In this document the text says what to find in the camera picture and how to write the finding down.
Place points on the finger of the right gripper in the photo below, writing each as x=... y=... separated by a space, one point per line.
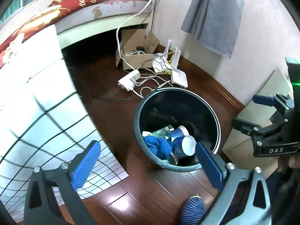
x=264 y=100

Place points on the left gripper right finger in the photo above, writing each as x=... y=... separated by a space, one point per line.
x=213 y=166

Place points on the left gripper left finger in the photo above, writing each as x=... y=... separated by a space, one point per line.
x=83 y=163

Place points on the blue paper cup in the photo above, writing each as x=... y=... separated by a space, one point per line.
x=183 y=146
x=181 y=131

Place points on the blue cloth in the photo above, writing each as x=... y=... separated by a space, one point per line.
x=160 y=147

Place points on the green cardboard box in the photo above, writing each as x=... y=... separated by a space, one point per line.
x=163 y=132

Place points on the dark round trash bin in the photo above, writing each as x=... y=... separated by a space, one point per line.
x=176 y=107

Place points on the person right hand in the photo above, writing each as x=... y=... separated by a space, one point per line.
x=284 y=162

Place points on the blue striped slipper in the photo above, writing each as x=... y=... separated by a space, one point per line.
x=193 y=210

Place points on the white grid tablecloth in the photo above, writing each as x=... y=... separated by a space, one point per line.
x=44 y=123

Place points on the white router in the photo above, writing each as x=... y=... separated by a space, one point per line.
x=167 y=62

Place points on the white power strip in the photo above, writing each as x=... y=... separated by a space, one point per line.
x=129 y=81

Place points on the grey hanging cloth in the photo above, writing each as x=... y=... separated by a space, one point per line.
x=215 y=24

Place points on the cardboard box on floor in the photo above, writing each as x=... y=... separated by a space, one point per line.
x=137 y=49

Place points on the red yellow feather blanket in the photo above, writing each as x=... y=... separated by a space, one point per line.
x=58 y=7

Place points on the bed with red headboard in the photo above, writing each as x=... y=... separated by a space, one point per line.
x=79 y=25

